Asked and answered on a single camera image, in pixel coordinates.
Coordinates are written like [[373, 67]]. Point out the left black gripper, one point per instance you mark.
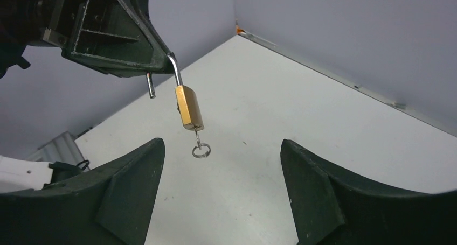
[[125, 49]]

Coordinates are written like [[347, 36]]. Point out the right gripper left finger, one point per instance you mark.
[[110, 204]]

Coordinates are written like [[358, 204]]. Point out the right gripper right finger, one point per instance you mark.
[[333, 205]]

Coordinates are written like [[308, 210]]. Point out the small brass padlock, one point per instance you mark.
[[189, 110]]

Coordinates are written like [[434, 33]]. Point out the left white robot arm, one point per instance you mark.
[[67, 65]]

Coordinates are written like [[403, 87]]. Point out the aluminium table edge rail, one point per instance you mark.
[[337, 75]]

